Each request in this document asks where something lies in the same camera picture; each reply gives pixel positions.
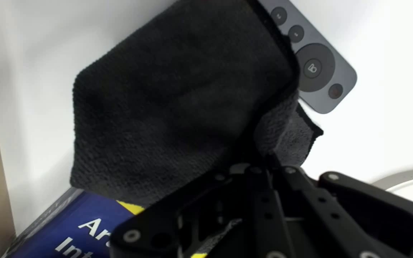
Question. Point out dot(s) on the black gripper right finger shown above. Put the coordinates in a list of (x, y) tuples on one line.
[(359, 219)]

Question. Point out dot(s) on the black towel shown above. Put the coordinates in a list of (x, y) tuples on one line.
[(178, 105)]

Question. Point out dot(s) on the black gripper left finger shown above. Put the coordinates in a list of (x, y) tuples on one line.
[(225, 215)]

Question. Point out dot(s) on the grey remote control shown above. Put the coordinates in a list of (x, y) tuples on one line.
[(321, 66)]

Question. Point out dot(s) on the blue and yellow book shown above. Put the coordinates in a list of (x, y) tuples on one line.
[(72, 231)]

